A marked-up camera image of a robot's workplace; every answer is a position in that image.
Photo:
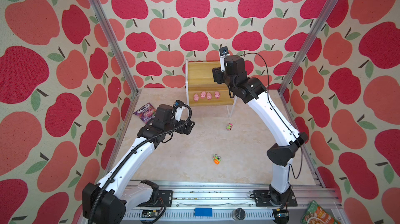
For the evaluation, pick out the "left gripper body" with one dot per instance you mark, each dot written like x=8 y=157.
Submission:
x=174 y=125

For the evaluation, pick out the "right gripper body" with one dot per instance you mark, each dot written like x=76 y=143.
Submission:
x=221 y=76

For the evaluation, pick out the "wooden two-tier shelf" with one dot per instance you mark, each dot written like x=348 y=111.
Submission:
x=199 y=78

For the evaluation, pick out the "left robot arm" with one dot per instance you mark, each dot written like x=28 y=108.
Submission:
x=107 y=201

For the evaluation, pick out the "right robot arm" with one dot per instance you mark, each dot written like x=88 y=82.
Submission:
x=288 y=139

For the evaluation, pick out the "purple candy bag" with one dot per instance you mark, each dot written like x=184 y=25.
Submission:
x=146 y=112

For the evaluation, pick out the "pink green toy car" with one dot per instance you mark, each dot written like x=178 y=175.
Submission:
x=229 y=126

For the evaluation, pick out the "orange toy car with eyes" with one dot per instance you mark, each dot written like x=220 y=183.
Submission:
x=216 y=159

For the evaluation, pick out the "round black knob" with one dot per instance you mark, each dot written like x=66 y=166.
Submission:
x=239 y=214

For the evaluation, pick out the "green snack bag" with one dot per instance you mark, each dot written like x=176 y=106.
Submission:
x=315 y=214

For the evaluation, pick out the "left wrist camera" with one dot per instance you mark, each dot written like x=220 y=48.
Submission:
x=178 y=108

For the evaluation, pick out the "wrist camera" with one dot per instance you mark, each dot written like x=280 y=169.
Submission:
x=178 y=108
x=223 y=53

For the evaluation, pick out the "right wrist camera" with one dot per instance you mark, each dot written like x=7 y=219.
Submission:
x=223 y=53

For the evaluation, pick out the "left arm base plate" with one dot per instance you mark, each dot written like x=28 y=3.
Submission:
x=159 y=199

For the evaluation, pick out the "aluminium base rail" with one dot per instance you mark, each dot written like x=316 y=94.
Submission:
x=225 y=198

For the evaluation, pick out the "blue block on rail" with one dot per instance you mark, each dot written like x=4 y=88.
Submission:
x=203 y=212

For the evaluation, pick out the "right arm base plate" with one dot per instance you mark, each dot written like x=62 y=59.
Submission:
x=263 y=198

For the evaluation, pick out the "right aluminium frame post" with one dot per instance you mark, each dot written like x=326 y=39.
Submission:
x=315 y=29

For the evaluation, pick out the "aluminium frame post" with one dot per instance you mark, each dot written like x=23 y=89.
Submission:
x=315 y=29
x=114 y=45

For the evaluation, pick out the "left aluminium frame post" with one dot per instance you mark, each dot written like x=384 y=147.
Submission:
x=114 y=45

